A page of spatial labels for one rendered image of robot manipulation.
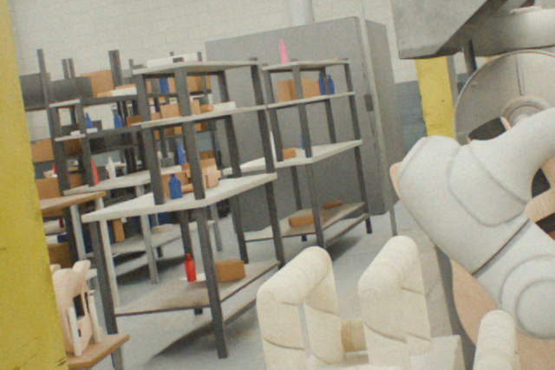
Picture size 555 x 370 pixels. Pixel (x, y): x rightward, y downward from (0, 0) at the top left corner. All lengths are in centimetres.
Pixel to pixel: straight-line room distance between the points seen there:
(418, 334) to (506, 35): 100
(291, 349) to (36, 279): 119
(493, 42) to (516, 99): 12
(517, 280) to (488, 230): 7
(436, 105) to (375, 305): 829
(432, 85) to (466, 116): 722
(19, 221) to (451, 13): 84
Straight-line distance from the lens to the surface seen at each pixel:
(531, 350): 177
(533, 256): 136
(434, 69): 913
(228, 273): 705
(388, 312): 86
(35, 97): 1058
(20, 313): 197
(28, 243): 201
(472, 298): 176
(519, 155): 136
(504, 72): 191
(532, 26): 196
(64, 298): 465
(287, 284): 88
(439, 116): 914
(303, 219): 949
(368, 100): 942
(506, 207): 136
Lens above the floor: 135
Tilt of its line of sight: 3 degrees down
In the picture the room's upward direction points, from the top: 9 degrees counter-clockwise
